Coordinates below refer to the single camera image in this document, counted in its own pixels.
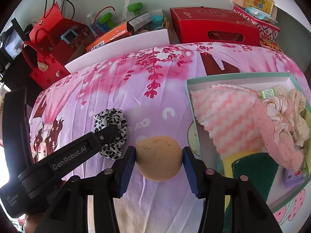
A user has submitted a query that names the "green yellow scrub sponge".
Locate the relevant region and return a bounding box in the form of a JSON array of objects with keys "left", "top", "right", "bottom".
[{"left": 222, "top": 150, "right": 280, "bottom": 233}]

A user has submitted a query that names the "beige makeup sponge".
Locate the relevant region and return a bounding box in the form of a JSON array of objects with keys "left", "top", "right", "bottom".
[{"left": 135, "top": 136, "right": 182, "bottom": 182}]

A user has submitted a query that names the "teal rimmed white tray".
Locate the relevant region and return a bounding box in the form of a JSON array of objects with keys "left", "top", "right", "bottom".
[{"left": 186, "top": 72, "right": 310, "bottom": 221}]

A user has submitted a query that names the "white shelf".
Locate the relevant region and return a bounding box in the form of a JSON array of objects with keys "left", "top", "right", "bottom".
[{"left": 273, "top": 0, "right": 311, "bottom": 32}]

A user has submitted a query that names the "black cabinet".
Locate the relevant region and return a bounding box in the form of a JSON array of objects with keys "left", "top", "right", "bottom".
[{"left": 1, "top": 18, "right": 30, "bottom": 90}]

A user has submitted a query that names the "pink white fuzzy cloth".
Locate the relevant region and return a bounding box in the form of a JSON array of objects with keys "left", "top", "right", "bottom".
[{"left": 190, "top": 84, "right": 264, "bottom": 159}]

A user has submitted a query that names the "orange cardboard box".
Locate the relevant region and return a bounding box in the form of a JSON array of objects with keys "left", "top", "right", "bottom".
[{"left": 86, "top": 22, "right": 131, "bottom": 52}]

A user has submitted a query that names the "purple cartoon tissue pack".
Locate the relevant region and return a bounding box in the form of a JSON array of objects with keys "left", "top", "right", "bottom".
[{"left": 283, "top": 169, "right": 304, "bottom": 189}]

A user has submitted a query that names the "red gift box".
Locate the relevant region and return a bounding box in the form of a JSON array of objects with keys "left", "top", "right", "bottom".
[{"left": 170, "top": 6, "right": 260, "bottom": 46}]

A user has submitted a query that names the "blue water bottle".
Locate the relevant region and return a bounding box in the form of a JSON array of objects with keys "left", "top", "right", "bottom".
[{"left": 86, "top": 13, "right": 100, "bottom": 36}]

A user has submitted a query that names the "wet wipes pack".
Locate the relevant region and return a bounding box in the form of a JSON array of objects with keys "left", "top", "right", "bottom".
[{"left": 245, "top": 6, "right": 278, "bottom": 24}]

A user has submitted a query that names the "green dumbbell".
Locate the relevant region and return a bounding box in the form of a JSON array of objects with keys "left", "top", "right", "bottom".
[
  {"left": 99, "top": 12, "right": 116, "bottom": 29},
  {"left": 127, "top": 2, "right": 143, "bottom": 16}
]

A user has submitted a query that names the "leopard print scrunchie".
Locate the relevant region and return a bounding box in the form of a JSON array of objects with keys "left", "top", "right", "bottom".
[{"left": 93, "top": 108, "right": 128, "bottom": 160}]

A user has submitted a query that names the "light green cloth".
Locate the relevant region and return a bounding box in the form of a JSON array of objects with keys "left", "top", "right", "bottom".
[{"left": 301, "top": 109, "right": 311, "bottom": 130}]

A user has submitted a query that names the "red paper gift bag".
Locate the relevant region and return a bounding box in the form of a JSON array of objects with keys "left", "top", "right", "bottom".
[{"left": 30, "top": 2, "right": 94, "bottom": 65}]

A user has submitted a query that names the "cream lace scrunchie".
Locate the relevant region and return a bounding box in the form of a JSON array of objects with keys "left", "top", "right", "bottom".
[{"left": 272, "top": 85, "right": 309, "bottom": 147}]

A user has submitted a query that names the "red white patterned box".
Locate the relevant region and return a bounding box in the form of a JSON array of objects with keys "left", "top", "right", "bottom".
[{"left": 233, "top": 5, "right": 280, "bottom": 42}]

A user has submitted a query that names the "teal plastic toy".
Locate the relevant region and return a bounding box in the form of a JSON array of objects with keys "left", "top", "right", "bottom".
[{"left": 151, "top": 15, "right": 164, "bottom": 30}]

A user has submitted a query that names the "person's left hand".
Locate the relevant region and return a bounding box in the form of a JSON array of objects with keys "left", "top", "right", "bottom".
[{"left": 23, "top": 213, "right": 43, "bottom": 233}]

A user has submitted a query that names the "red felt handbag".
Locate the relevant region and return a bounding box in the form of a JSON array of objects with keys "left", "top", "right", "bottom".
[{"left": 22, "top": 28, "right": 70, "bottom": 90}]

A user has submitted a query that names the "pink floral scrunchie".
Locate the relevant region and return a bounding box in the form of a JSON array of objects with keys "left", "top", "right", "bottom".
[{"left": 251, "top": 96, "right": 304, "bottom": 171}]

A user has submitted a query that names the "cartoon print bed sheet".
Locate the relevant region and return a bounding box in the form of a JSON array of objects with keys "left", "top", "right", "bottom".
[{"left": 30, "top": 43, "right": 310, "bottom": 232}]

